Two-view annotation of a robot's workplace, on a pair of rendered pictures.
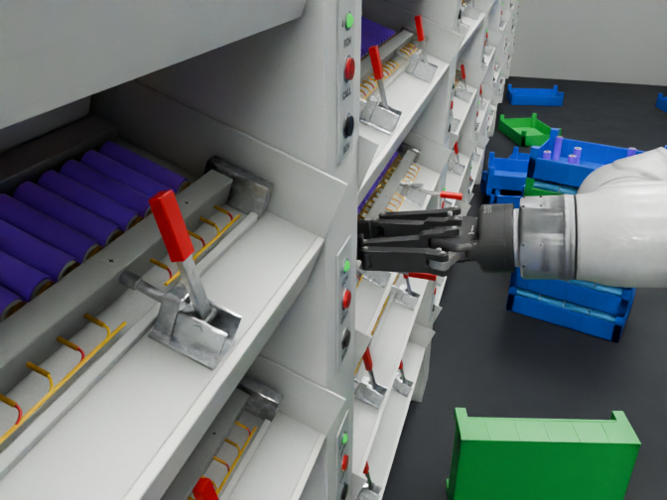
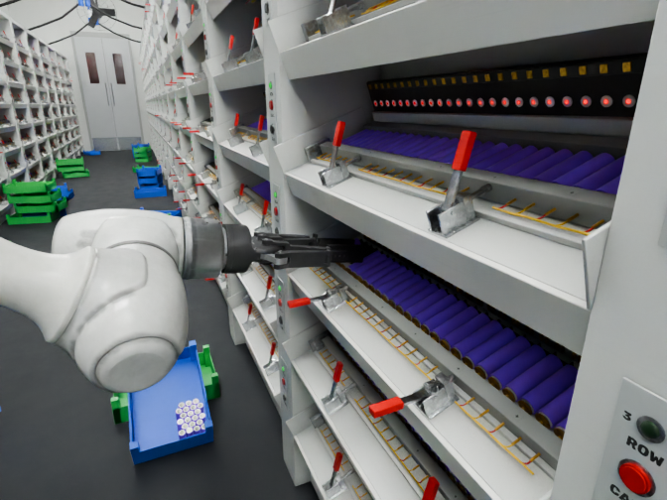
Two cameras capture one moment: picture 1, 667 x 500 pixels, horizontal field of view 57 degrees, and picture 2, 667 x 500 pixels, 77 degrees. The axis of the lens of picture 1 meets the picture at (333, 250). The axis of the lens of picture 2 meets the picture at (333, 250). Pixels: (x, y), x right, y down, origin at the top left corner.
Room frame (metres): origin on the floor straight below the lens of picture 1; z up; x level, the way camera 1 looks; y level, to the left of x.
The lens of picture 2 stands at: (1.16, -0.47, 0.87)
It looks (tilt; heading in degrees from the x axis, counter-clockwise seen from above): 19 degrees down; 139
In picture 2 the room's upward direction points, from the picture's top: straight up
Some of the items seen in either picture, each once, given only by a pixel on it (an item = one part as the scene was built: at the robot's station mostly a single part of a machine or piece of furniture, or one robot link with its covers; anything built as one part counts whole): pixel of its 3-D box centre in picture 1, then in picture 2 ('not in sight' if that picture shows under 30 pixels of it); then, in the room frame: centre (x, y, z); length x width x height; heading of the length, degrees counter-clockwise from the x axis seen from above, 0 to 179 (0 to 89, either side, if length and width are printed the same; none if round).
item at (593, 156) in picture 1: (600, 162); not in sight; (1.48, -0.67, 0.44); 0.30 x 0.20 x 0.08; 58
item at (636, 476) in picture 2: not in sight; (637, 476); (1.14, -0.22, 0.67); 0.02 x 0.01 x 0.02; 163
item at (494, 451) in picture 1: (535, 466); not in sight; (0.81, -0.37, 0.10); 0.30 x 0.08 x 0.20; 88
